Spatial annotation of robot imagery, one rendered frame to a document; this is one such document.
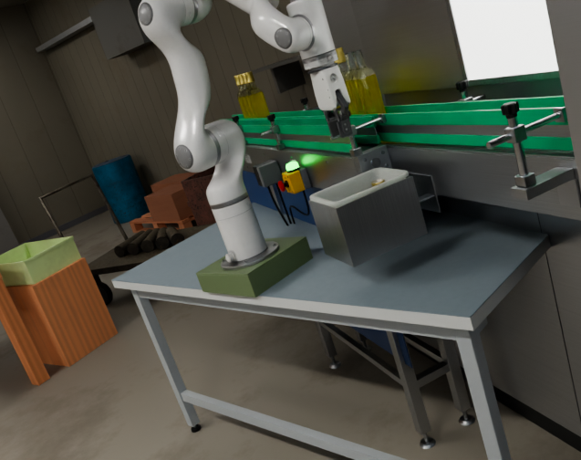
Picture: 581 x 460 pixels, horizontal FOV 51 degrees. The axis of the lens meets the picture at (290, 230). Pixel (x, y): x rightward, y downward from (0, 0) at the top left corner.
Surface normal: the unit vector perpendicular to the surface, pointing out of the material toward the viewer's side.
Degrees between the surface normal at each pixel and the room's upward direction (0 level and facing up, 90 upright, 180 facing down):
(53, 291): 90
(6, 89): 90
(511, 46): 90
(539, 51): 90
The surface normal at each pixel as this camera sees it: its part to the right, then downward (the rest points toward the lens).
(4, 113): 0.69, -0.01
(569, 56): -0.88, 0.38
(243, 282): -0.66, 0.41
